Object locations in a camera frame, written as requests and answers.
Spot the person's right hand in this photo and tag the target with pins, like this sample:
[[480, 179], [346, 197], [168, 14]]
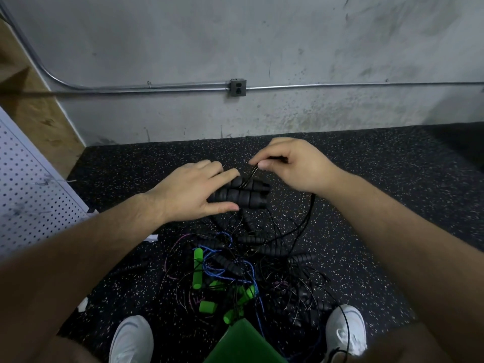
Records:
[[299, 164]]

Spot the person's left hand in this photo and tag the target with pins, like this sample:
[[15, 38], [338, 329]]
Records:
[[189, 194]]

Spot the white pegboard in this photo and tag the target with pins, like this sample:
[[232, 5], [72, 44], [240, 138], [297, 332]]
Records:
[[34, 192]]

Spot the person's right forearm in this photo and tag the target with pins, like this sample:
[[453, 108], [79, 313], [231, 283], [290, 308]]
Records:
[[408, 253]]

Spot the person's left forearm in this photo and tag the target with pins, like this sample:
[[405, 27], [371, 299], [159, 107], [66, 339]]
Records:
[[75, 276]]

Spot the white pegboard stand foot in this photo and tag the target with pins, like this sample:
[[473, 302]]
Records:
[[151, 238]]

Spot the grey electrical junction box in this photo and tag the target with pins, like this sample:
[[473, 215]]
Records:
[[238, 87]]

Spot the metal conduit pipe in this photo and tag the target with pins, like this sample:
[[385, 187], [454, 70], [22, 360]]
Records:
[[151, 88]]

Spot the white left shoe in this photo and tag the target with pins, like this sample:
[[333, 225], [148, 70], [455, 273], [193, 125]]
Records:
[[132, 340]]

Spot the white shoe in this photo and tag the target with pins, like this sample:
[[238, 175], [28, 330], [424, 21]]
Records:
[[132, 340], [346, 329]]

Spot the white right shoe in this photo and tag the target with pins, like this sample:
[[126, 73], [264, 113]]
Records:
[[346, 329]]

